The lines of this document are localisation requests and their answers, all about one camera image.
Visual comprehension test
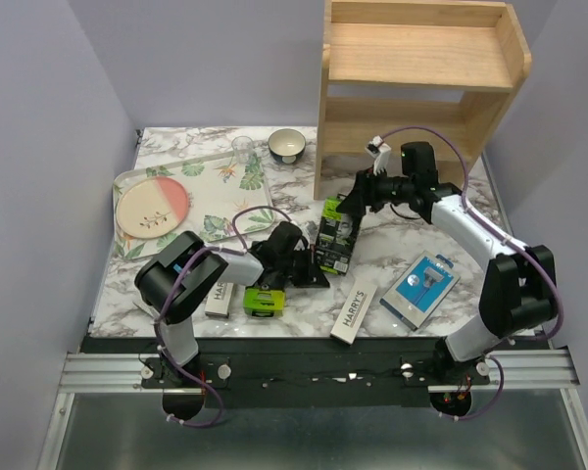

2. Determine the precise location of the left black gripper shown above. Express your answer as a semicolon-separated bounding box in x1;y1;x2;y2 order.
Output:
276;243;329;287

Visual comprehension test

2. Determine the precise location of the clear plastic cup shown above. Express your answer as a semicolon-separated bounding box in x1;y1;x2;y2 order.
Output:
231;136;254;165

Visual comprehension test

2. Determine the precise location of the right blue razor package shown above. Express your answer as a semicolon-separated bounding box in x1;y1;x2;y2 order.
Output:
379;251;461;331

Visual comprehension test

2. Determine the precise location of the wooden two-tier shelf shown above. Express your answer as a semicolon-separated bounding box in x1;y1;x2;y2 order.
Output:
315;1;532;184

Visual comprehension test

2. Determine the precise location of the right white Harry's box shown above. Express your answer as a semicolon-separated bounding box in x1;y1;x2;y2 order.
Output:
329;279;377;345

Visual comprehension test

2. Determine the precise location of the leaf-patterned tray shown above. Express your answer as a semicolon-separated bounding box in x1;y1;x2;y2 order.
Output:
113;152;274;260

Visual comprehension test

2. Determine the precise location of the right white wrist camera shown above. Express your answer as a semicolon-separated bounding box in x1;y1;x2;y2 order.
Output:
366;136;392;175

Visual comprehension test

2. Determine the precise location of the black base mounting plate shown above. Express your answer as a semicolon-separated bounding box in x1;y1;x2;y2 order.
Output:
81;338;493;418

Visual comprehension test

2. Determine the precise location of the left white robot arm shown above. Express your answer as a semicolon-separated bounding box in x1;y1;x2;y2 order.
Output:
134;221;330;387

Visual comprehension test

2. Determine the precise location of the left white Harry's box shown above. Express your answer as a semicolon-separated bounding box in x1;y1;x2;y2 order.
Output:
205;282;235;319

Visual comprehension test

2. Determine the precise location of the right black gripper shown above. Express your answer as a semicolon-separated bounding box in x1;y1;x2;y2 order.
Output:
334;165;413;218

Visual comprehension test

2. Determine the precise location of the white harry's box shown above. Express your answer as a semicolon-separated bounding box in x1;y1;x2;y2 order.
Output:
205;282;235;319
329;279;377;345

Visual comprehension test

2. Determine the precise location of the pink and cream plate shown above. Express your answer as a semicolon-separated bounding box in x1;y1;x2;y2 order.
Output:
115;176;190;239

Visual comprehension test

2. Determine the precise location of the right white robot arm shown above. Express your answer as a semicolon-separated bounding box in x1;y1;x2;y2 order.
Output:
337;136;564;384

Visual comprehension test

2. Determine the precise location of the dark ceramic bowl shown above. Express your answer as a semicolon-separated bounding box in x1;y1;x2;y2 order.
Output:
268;128;307;165

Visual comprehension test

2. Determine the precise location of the black green Gillette box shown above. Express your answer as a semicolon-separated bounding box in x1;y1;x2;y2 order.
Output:
315;194;362;276
243;287;286;318

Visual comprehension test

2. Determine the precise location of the aluminium rail frame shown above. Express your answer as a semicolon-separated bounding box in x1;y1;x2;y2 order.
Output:
37;349;588;469

